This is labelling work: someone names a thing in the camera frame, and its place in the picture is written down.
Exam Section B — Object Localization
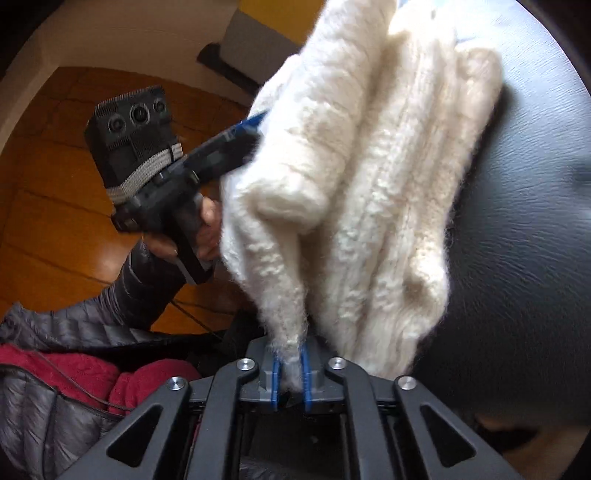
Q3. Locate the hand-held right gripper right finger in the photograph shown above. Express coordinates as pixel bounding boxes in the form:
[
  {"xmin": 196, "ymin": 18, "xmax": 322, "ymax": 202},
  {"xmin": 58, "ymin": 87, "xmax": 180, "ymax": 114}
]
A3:
[{"xmin": 300, "ymin": 339, "xmax": 525, "ymax": 480}]

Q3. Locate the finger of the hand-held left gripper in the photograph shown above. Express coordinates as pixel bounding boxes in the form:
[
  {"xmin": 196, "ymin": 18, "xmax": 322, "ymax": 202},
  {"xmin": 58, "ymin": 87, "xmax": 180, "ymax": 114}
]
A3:
[{"xmin": 184, "ymin": 110, "xmax": 272, "ymax": 184}]

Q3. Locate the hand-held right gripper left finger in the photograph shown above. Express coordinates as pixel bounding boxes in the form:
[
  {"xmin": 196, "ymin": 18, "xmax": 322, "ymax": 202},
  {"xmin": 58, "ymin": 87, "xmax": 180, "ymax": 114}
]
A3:
[{"xmin": 58, "ymin": 340, "xmax": 283, "ymax": 480}]

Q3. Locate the cream knit sweater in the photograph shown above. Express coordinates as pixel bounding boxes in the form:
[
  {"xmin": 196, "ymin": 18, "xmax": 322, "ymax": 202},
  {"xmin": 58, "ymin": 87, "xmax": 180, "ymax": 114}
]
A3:
[{"xmin": 217, "ymin": 0, "xmax": 504, "ymax": 391}]

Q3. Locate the person's left forearm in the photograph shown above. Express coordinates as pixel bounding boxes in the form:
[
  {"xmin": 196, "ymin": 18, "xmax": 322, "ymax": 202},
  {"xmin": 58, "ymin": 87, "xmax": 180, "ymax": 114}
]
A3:
[{"xmin": 105, "ymin": 237, "xmax": 190, "ymax": 333}]

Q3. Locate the person's left hand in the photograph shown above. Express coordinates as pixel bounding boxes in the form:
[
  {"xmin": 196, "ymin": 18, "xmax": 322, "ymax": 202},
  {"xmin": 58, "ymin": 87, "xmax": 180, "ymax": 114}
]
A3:
[{"xmin": 197, "ymin": 198, "xmax": 224, "ymax": 262}]

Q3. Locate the grey yellow blue sofa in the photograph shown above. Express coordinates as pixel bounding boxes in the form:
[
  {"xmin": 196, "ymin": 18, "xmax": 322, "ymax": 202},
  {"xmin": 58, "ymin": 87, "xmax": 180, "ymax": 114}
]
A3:
[{"xmin": 198, "ymin": 0, "xmax": 324, "ymax": 97}]

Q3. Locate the red fleece garment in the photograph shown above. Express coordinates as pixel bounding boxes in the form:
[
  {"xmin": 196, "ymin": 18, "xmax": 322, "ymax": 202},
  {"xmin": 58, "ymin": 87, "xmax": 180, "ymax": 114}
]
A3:
[{"xmin": 0, "ymin": 345, "xmax": 199, "ymax": 418}]

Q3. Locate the grey puffer jacket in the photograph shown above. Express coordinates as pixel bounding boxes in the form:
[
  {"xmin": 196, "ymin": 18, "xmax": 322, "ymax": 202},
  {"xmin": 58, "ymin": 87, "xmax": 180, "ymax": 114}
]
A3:
[{"xmin": 0, "ymin": 302, "xmax": 153, "ymax": 480}]

